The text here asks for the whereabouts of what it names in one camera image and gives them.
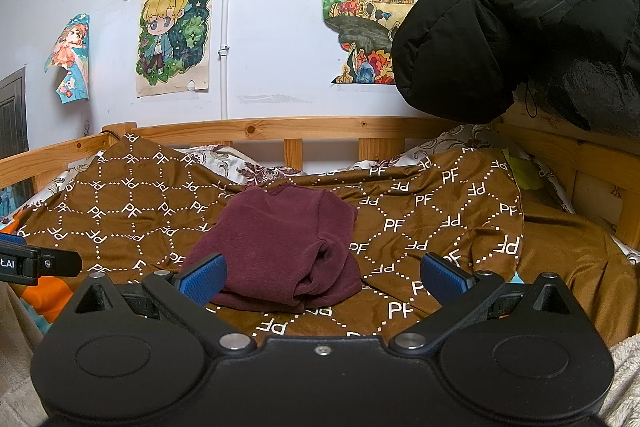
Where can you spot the landscape drawing wall poster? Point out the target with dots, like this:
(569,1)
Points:
(365,17)

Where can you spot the blond cartoon character wall poster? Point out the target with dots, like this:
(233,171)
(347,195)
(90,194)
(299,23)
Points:
(175,37)

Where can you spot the black puffer jacket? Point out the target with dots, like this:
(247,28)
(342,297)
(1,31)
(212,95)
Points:
(500,7)

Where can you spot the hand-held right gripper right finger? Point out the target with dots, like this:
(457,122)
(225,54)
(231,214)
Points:
(442,278)

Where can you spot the dark grey door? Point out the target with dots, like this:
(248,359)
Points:
(12,112)

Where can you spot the yellow-green cloth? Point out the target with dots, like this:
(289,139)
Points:
(525,172)

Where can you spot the plain brown bed sheet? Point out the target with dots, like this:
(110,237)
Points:
(575,267)

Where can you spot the maroon long-sleeve shirt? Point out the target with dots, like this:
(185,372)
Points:
(280,237)

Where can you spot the brown patterned blanket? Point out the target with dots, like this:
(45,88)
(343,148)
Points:
(425,207)

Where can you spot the white wall pipe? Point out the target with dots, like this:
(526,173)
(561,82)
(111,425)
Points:
(225,82)

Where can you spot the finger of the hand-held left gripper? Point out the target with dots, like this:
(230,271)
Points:
(11,239)
(60,262)

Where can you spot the curled cartoon girl wall poster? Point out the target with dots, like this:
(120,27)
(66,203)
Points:
(70,52)

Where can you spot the wooden bed frame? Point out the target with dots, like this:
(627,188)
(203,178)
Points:
(300,127)

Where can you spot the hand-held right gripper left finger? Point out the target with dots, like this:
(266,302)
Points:
(202,279)

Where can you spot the orange and blue colour-block sheet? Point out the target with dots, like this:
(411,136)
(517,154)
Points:
(50,297)

